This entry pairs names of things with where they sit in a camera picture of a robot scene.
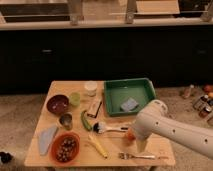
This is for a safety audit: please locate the wooden table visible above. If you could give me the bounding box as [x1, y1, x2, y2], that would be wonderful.
[24, 81, 175, 168]

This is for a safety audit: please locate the red apple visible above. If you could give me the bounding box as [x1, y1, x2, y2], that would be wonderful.
[125, 129, 135, 141]

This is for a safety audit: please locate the metal cup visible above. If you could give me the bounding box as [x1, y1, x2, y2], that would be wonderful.
[59, 113, 73, 130]

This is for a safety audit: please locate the silver fork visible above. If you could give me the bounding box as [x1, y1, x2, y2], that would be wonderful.
[118, 152, 155, 160]

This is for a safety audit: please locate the yellow corn cob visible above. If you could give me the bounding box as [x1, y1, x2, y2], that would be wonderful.
[88, 134, 108, 159]

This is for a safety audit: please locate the blue-grey sponge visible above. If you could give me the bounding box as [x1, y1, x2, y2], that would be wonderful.
[120, 98, 139, 112]

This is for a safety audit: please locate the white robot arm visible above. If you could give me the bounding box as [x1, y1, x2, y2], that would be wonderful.
[131, 100, 213, 159]

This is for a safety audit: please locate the green cucumber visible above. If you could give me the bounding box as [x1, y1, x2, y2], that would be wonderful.
[81, 110, 92, 131]

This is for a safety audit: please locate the small brown box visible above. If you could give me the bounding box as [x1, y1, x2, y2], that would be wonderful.
[87, 99, 102, 118]

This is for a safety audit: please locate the grey folded cloth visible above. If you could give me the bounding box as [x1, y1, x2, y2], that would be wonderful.
[38, 125, 58, 155]

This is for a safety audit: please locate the orange bowl with grapes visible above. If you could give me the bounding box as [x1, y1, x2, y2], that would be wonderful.
[49, 132, 80, 166]

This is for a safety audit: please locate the white cup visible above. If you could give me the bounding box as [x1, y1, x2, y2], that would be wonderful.
[84, 81, 97, 97]

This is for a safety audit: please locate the black object on floor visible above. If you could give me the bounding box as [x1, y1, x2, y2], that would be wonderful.
[0, 152, 13, 164]

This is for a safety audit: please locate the dark red bowl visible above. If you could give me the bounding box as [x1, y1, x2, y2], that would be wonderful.
[46, 94, 69, 115]

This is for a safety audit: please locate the green plastic tray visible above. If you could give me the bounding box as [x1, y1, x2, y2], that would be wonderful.
[104, 78, 156, 117]

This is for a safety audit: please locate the light green cup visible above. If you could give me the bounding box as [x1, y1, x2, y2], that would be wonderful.
[69, 92, 80, 106]

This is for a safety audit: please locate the dark cabinet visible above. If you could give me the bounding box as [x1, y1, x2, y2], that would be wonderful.
[0, 26, 213, 94]

